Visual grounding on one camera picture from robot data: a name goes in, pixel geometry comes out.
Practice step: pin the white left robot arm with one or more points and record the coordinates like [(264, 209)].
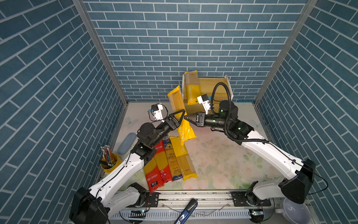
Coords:
[(120, 173)]

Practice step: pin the yellow pencil cup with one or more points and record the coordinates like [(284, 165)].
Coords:
[(109, 160)]

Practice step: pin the red spaghetti bag outer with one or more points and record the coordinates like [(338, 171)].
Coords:
[(153, 176)]

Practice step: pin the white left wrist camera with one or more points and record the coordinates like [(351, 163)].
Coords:
[(156, 112)]

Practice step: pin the blue moli pasta bag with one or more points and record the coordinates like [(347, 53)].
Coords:
[(172, 161)]

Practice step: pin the yellow pastatime bag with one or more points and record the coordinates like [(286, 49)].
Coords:
[(192, 87), (177, 104), (183, 159)]

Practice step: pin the white bowl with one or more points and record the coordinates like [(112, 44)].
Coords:
[(293, 212)]

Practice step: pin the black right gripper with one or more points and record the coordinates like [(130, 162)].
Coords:
[(201, 121)]

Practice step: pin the grey-blue glasses case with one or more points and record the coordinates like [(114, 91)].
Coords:
[(127, 143)]

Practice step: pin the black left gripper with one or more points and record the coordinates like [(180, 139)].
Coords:
[(168, 122)]

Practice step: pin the red spaghetti bag inner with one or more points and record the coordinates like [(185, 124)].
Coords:
[(162, 162)]

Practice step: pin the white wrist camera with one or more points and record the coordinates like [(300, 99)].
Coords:
[(205, 102), (156, 112)]

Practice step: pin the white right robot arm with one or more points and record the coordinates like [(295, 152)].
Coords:
[(298, 175)]

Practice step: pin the red spaghetti bag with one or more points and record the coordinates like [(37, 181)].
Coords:
[(162, 162), (153, 176)]

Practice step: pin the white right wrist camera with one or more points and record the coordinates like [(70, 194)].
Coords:
[(205, 102)]

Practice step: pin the blue black handheld tool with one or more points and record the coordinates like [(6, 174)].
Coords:
[(187, 212)]

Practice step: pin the aluminium mounting rail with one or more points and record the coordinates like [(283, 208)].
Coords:
[(135, 206)]

